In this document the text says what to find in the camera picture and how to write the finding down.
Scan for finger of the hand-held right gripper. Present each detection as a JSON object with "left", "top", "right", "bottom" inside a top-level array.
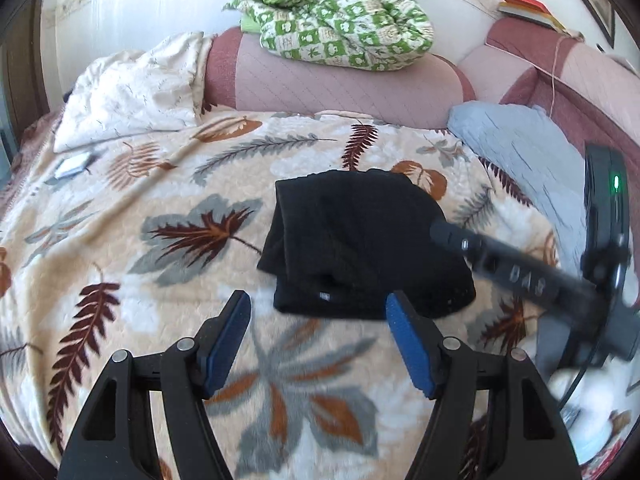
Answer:
[{"left": 429, "top": 216, "right": 601, "bottom": 318}]

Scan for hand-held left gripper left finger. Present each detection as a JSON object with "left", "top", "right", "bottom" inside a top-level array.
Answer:
[{"left": 57, "top": 290, "right": 252, "bottom": 480}]

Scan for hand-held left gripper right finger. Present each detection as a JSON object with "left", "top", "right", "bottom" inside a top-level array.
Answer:
[{"left": 385, "top": 290, "right": 583, "bottom": 480}]

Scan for black pants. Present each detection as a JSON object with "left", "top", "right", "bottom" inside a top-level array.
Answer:
[{"left": 257, "top": 169, "right": 477, "bottom": 321}]

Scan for person's right hand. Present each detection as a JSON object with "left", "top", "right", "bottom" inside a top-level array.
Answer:
[{"left": 547, "top": 355, "right": 640, "bottom": 466}]

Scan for grey cloth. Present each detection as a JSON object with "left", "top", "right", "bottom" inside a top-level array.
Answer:
[{"left": 446, "top": 101, "right": 596, "bottom": 281}]

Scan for pink quilted back cushion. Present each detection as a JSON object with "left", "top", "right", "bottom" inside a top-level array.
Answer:
[
  {"left": 202, "top": 27, "right": 476, "bottom": 128},
  {"left": 457, "top": 20, "right": 640, "bottom": 201}
]

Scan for leaf printed blanket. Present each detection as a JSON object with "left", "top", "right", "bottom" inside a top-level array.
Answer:
[{"left": 0, "top": 110, "right": 591, "bottom": 480}]

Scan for small white flat item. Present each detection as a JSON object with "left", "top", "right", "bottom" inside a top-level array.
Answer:
[{"left": 54, "top": 152, "right": 97, "bottom": 180}]

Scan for red book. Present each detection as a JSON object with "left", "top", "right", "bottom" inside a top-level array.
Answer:
[{"left": 498, "top": 0, "right": 550, "bottom": 13}]

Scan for cream pillow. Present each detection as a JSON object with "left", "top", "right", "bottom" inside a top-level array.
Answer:
[{"left": 52, "top": 31, "right": 216, "bottom": 153}]

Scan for green checked quilt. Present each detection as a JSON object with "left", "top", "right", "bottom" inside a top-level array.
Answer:
[{"left": 222, "top": 0, "right": 435, "bottom": 71}]

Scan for black cable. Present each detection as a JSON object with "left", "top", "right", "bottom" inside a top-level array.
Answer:
[{"left": 560, "top": 330, "right": 623, "bottom": 408}]

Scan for thin yellow cord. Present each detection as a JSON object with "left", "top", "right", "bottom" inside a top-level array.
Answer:
[{"left": 547, "top": 35, "right": 576, "bottom": 116}]

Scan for dark picture frame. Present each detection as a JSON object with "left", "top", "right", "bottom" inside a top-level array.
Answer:
[{"left": 550, "top": 0, "right": 616, "bottom": 48}]

